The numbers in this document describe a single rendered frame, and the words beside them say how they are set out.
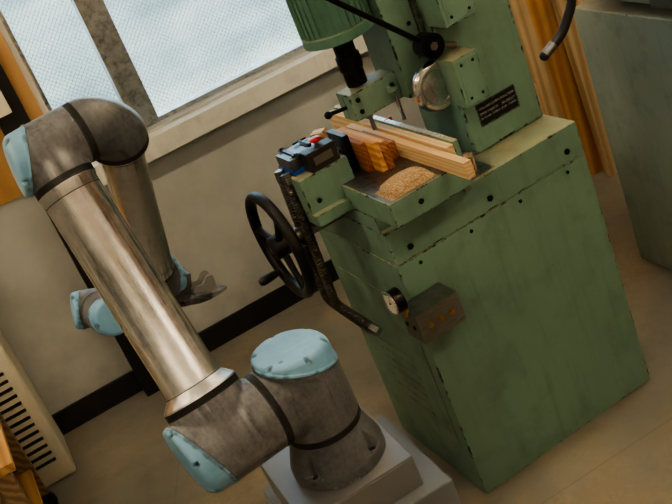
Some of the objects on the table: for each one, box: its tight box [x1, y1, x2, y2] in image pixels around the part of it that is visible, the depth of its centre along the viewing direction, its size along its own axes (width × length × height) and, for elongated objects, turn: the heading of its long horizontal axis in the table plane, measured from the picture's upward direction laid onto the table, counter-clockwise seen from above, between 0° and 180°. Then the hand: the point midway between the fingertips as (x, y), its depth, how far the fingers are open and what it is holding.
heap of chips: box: [374, 166, 438, 201], centre depth 236 cm, size 8×12×3 cm
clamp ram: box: [326, 129, 360, 170], centre depth 255 cm, size 9×8×9 cm
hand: (221, 290), depth 263 cm, fingers closed
